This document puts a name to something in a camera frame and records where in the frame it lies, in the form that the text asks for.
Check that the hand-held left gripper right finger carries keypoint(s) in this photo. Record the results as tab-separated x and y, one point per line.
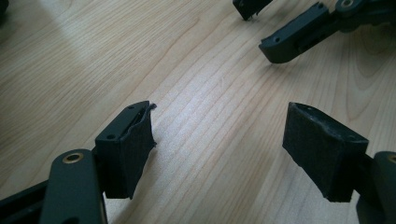
323	149

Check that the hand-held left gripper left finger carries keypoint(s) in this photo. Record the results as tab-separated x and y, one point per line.
127	155

